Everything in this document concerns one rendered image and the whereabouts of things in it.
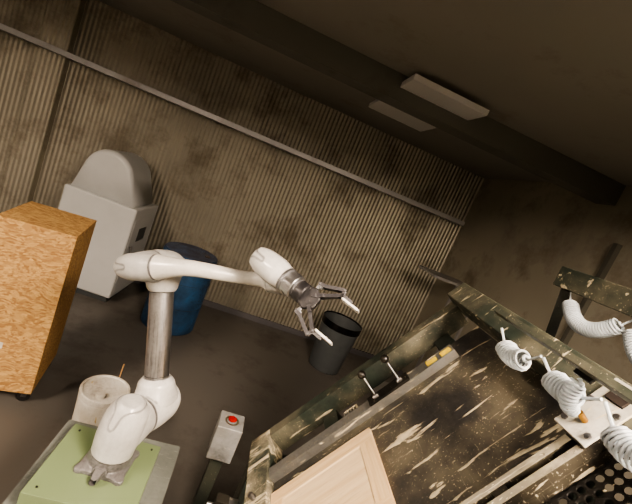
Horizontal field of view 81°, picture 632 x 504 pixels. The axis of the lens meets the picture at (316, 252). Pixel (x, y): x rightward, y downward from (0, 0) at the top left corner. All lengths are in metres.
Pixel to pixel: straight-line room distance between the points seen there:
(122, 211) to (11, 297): 1.82
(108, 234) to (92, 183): 0.56
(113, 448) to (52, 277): 1.46
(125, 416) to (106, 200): 3.21
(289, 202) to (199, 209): 1.19
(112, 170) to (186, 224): 1.19
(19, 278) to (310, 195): 3.38
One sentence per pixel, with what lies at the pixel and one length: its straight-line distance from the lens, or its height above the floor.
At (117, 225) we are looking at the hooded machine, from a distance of 4.54.
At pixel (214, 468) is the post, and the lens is 2.12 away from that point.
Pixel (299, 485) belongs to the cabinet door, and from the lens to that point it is 1.71.
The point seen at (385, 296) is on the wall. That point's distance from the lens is 5.61.
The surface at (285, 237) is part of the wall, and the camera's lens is 5.12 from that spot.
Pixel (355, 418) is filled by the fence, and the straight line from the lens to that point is 1.70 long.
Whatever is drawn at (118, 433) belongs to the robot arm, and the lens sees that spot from 1.66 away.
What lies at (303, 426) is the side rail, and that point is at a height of 1.01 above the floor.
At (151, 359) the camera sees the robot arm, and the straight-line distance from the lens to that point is 1.77.
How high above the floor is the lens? 2.10
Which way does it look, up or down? 9 degrees down
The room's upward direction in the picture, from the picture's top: 22 degrees clockwise
